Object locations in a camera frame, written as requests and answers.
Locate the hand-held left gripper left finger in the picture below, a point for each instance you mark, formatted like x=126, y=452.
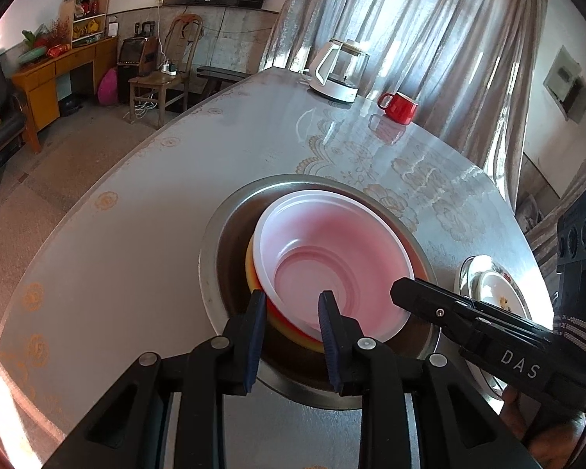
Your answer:
x=256, y=337

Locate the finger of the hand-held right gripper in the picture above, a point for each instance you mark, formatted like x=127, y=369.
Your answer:
x=420, y=298

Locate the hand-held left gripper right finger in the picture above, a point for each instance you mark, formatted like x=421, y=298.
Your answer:
x=328, y=342

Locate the yellow plastic bowl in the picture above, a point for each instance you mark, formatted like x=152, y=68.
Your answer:
x=293, y=338

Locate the large patterned white plate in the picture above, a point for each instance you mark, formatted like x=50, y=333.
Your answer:
x=463, y=278

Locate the red plastic bowl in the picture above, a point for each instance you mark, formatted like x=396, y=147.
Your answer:
x=332, y=254

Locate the stainless steel basin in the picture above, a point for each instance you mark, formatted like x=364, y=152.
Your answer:
x=224, y=254

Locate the person's right hand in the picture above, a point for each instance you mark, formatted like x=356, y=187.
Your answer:
x=542, y=430

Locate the narrow sheer beige curtain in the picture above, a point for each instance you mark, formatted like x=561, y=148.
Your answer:
x=547, y=234

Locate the lace patterned tablecloth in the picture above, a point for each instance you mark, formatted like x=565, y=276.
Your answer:
x=127, y=254

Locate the red mug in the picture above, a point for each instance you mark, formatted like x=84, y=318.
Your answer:
x=400, y=107

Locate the white glass electric kettle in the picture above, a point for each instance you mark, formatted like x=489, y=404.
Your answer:
x=332, y=88

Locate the dark wooden bench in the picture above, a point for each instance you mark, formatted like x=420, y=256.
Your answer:
x=219, y=74

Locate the light wooden chair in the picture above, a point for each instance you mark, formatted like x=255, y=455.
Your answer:
x=151, y=85

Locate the wide sheer beige curtain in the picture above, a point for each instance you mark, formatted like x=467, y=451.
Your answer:
x=420, y=19

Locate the white power strip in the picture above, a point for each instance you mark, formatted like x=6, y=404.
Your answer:
x=170, y=69

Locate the pink bag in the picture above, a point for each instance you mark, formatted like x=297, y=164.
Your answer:
x=108, y=88

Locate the wooden desk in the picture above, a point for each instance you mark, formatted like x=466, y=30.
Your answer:
x=34, y=93

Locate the small wooden desk shelf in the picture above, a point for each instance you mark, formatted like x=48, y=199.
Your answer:
x=90, y=29

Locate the wall electrical box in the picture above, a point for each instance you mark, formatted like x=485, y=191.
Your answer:
x=564, y=78

